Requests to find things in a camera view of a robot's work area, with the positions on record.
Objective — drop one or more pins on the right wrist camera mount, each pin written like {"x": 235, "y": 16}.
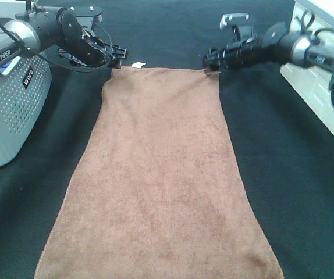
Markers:
{"x": 240, "y": 26}

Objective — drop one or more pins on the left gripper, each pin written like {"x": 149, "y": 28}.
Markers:
{"x": 83, "y": 44}

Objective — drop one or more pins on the brown towel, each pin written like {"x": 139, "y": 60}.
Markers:
{"x": 158, "y": 193}

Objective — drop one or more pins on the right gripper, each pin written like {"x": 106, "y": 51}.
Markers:
{"x": 235, "y": 55}

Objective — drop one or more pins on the white plastic storage bin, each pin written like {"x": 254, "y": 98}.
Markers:
{"x": 312, "y": 84}

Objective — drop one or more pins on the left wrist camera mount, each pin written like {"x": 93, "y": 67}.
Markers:
{"x": 87, "y": 16}

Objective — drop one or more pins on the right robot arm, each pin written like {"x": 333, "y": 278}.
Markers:
{"x": 276, "y": 45}

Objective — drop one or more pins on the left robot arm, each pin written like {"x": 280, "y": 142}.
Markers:
{"x": 34, "y": 31}

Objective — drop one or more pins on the black table cloth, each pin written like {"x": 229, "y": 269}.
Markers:
{"x": 285, "y": 154}

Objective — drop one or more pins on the grey perforated laundry basket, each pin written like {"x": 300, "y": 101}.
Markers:
{"x": 22, "y": 96}

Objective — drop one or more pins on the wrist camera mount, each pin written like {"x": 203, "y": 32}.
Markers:
{"x": 87, "y": 16}
{"x": 240, "y": 26}

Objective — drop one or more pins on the blue cloth in basket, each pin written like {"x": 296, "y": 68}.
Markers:
{"x": 9, "y": 66}

